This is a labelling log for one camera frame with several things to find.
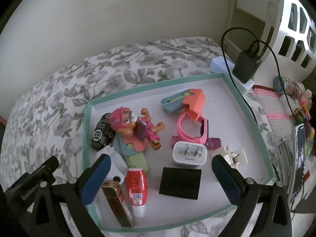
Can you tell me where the pink white crochet mat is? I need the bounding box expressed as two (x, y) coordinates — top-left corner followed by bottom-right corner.
(252, 84), (300, 139)

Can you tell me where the white plastic gadget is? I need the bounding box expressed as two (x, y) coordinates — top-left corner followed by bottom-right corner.
(97, 146), (126, 184)

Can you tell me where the black square box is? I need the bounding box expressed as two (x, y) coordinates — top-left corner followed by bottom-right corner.
(159, 167), (202, 200)

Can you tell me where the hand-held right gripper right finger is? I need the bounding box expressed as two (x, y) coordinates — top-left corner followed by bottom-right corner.
(212, 154), (293, 237)

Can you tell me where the white shelf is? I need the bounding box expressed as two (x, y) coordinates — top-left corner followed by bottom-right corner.
(227, 0), (282, 62)

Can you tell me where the floral bedsheet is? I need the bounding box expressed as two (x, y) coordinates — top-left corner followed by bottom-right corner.
(0, 37), (316, 237)

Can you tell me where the pink smartwatch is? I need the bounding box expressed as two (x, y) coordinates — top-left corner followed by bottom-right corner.
(176, 112), (210, 145)

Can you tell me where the brown patterned lighter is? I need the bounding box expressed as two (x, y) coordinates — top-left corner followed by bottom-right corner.
(101, 180), (136, 228)

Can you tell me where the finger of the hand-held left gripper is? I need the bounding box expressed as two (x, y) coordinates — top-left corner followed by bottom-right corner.
(37, 155), (60, 179)

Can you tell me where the red tube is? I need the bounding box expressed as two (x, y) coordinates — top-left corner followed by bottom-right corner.
(125, 167), (149, 219)

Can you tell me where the white power strip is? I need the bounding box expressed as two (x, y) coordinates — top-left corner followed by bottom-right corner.
(210, 56), (255, 95)

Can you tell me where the bead jar with teal lid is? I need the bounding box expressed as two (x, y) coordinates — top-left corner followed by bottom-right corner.
(273, 76), (305, 95)

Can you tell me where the silver metal clip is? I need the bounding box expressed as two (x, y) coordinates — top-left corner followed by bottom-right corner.
(275, 136), (295, 185)

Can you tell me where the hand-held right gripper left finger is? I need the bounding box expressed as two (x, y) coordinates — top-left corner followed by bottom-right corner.
(29, 154), (111, 237)

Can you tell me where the black cable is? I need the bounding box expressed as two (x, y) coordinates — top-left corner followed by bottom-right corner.
(221, 27), (303, 213)

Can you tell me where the white plastic clip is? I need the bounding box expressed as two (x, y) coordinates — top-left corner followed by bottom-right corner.
(210, 146), (248, 169)

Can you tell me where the teal-rimmed white tray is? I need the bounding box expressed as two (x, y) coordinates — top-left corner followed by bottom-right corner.
(83, 73), (274, 232)

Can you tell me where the black toy car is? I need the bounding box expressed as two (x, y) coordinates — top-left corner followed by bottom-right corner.
(91, 113), (114, 151)

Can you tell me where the white charger plug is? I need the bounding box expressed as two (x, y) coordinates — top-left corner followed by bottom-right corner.
(172, 141), (207, 166)

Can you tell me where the black power adapter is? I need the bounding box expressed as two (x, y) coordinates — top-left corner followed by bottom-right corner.
(233, 50), (262, 84)

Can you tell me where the pink doll figure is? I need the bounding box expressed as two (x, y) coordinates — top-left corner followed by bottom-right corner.
(109, 106), (165, 151)

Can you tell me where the coral and blue case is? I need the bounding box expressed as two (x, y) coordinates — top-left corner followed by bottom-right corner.
(161, 89), (205, 122)

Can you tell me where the smartphone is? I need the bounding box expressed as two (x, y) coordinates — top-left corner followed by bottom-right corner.
(288, 123), (307, 203)

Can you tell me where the white lattice furniture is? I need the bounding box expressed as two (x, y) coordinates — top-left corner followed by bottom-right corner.
(257, 0), (316, 84)

